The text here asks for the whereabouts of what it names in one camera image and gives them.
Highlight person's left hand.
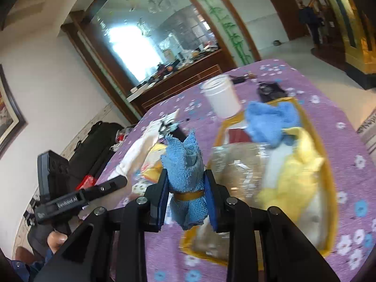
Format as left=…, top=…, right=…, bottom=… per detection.
left=46, top=230, right=68, bottom=255

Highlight wooden counter cabinet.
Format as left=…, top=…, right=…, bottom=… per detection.
left=126, top=48, right=223, bottom=116

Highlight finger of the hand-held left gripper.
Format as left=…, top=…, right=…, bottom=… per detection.
left=85, top=176, right=128, bottom=203

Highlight loose blue towel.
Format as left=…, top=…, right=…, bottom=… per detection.
left=244, top=101, right=301, bottom=149

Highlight black sofa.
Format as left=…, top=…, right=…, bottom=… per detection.
left=66, top=120, right=126, bottom=190

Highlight white printed packet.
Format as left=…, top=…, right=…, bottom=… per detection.
left=115, top=120, right=165, bottom=178

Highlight grey plush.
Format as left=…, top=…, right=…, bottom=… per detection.
left=192, top=142, right=278, bottom=257

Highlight framed painting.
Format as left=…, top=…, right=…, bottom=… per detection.
left=0, top=64, right=29, bottom=157

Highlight yellow tray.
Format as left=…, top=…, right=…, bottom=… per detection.
left=180, top=97, right=339, bottom=264

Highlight black leather case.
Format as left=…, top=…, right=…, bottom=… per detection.
left=255, top=81, right=288, bottom=104

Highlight red plastic bag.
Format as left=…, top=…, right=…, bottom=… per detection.
left=76, top=175, right=98, bottom=190

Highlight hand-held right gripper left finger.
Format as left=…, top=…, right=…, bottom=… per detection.
left=35, top=169, right=171, bottom=282

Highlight blue towel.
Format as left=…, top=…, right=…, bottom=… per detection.
left=244, top=101, right=301, bottom=149
left=160, top=129, right=210, bottom=231

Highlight yellow towel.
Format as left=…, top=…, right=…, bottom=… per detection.
left=260, top=127, right=327, bottom=222

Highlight white plastic jar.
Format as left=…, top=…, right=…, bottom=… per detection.
left=200, top=74, right=243, bottom=118

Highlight wooden framed glass partition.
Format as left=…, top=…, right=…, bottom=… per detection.
left=61, top=0, right=262, bottom=125

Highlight brown wooden door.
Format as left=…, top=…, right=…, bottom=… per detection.
left=261, top=0, right=308, bottom=41

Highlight small yellow cloth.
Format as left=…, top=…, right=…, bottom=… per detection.
left=141, top=143, right=168, bottom=184

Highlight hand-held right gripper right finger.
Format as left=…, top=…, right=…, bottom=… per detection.
left=204, top=169, right=347, bottom=282

